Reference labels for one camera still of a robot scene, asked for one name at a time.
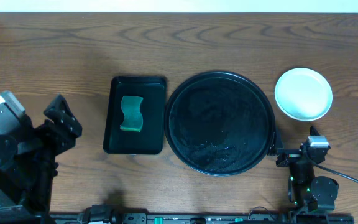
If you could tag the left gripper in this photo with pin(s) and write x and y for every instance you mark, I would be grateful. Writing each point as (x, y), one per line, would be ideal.
(55, 130)

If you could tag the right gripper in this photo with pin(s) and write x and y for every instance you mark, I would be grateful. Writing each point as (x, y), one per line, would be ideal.
(289, 155)

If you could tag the light green plate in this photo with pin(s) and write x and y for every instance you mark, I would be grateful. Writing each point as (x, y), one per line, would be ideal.
(303, 94)

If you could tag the green sponge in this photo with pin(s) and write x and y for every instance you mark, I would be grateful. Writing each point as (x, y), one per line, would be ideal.
(133, 119)

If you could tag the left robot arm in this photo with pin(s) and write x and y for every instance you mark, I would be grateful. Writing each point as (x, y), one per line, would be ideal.
(27, 157)

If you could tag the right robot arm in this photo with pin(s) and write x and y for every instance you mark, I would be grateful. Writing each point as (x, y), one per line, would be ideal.
(314, 194)

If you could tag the black round tray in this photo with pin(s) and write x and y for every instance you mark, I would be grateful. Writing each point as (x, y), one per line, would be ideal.
(220, 123)

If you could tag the black rectangular tray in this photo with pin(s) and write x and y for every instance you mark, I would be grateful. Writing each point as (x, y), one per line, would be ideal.
(150, 139)

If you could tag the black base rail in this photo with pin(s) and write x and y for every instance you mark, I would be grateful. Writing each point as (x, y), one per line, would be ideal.
(107, 214)

